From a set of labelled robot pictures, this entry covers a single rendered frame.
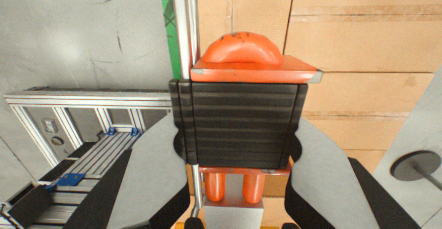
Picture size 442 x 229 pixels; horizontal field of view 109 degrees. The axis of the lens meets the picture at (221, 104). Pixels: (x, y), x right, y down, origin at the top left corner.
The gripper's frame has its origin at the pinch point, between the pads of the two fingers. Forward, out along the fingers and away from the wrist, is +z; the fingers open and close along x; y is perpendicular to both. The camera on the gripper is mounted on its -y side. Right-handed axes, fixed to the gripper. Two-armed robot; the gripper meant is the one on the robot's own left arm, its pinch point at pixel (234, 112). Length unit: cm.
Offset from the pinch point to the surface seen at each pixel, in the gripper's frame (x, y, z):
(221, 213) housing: -0.9, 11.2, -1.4
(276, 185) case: 12.5, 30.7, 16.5
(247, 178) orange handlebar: 1.6, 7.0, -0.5
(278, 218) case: 13.7, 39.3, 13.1
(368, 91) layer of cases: 58, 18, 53
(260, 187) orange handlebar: 2.9, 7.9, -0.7
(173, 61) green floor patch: -42, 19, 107
